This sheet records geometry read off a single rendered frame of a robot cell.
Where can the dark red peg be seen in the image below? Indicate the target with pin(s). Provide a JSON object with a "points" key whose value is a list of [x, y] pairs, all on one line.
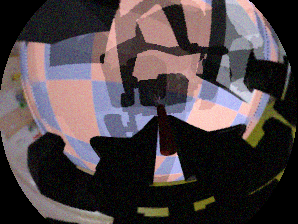
{"points": [[168, 146]]}

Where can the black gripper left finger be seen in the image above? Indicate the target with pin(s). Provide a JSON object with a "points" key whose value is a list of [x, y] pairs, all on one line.
{"points": [[141, 147]]}

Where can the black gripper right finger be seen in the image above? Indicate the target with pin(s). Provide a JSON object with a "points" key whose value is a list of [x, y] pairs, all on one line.
{"points": [[195, 145]]}

